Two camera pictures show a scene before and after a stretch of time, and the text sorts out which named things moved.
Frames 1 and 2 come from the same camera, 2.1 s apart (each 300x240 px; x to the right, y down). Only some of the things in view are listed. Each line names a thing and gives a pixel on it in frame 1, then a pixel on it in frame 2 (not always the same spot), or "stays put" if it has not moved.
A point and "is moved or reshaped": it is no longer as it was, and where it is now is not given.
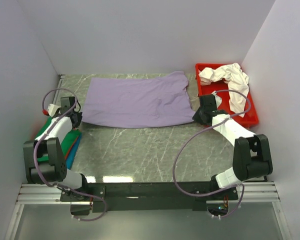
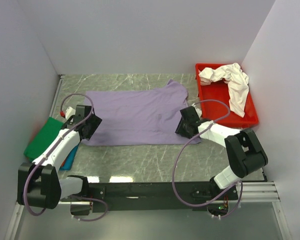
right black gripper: [196, 117] to [179, 130]
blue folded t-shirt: [72, 155] stays put
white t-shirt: [237, 81] stays put
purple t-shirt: [139, 100] is moved or reshaped
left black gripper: [79, 118] to [95, 121]
